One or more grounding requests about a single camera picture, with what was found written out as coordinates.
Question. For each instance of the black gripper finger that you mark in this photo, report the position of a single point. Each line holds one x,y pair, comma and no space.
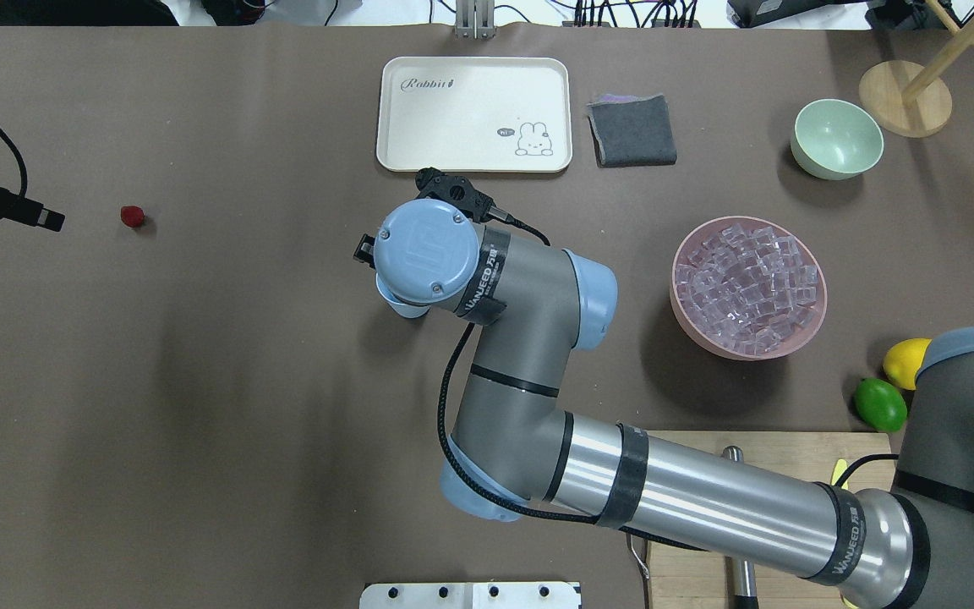
365,250

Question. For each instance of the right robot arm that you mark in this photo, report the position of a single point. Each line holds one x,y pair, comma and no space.
895,269

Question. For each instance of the blue plastic cup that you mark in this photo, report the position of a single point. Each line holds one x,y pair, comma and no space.
402,308

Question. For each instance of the pink bowl of ice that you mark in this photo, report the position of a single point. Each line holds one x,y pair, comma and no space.
747,289

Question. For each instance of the red strawberry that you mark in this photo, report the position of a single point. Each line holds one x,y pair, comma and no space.
132,216

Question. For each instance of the cream rabbit tray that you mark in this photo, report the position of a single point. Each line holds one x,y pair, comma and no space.
474,115

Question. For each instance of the grey folded cloth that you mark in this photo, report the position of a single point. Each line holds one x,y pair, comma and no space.
632,131

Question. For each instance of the wooden cutting board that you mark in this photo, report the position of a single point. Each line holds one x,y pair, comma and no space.
689,579

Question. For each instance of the green bowl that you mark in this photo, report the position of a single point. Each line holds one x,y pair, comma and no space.
833,139

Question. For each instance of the metal rod with black tip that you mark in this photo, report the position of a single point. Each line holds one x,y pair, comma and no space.
742,585

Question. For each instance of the yellow plastic knife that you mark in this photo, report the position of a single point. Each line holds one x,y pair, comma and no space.
838,477

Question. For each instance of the green lime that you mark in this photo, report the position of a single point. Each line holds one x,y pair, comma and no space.
880,404

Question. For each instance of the yellow lemon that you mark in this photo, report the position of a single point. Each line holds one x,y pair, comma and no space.
904,360

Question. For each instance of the wooden glass rack stand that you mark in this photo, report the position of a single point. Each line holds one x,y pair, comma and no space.
910,99

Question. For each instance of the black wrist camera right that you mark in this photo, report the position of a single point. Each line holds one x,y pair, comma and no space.
456,191

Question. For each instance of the aluminium frame post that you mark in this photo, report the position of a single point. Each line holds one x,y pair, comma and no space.
474,19

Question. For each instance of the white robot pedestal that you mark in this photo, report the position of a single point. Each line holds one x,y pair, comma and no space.
504,594

